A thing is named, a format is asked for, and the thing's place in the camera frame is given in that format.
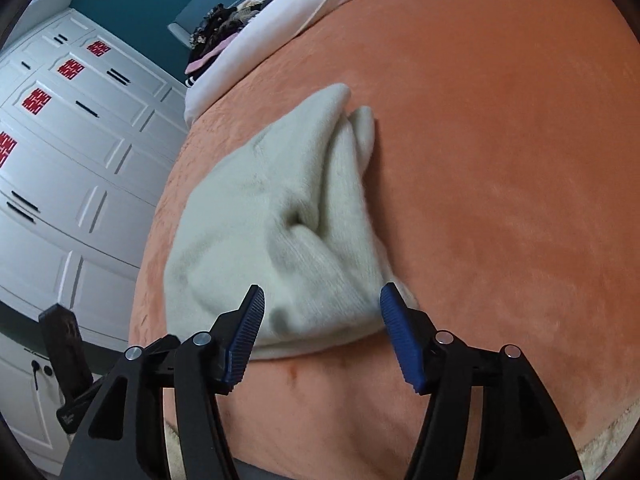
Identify pile of dark clothes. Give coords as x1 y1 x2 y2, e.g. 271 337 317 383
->
184 0 282 89

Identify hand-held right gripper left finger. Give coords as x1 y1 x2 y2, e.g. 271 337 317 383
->
60 284 266 480

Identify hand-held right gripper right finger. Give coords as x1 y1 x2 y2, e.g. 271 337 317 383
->
380 282 586 480

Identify white panelled wardrobe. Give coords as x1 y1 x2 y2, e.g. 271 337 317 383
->
0 10 192 463

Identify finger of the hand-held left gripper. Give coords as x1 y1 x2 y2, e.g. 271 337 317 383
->
39 304 94 401

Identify orange plush blanket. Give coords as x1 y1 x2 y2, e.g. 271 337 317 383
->
127 0 640 467

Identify teal padded headboard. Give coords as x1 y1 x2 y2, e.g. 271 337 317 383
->
167 0 307 50

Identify grey padded bed frame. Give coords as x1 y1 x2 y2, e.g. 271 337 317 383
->
232 455 418 480

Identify white duvet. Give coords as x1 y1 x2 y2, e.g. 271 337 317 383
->
184 0 447 127

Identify cream knit cardigan red buttons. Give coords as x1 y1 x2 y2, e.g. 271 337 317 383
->
164 83 422 361

